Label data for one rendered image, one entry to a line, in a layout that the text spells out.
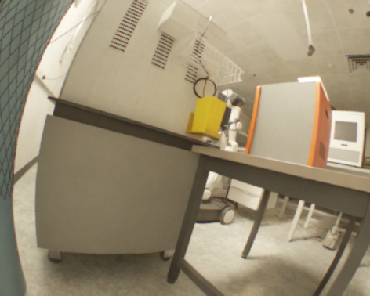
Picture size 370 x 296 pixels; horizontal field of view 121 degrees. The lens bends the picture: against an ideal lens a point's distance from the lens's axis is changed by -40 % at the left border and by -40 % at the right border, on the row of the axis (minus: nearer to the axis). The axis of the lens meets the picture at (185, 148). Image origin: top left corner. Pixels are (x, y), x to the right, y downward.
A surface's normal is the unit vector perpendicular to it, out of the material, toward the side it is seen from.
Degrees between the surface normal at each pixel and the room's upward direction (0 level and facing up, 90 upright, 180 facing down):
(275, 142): 90
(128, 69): 90
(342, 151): 90
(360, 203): 90
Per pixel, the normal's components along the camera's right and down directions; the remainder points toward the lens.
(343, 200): -0.80, -0.21
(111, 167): 0.56, 0.12
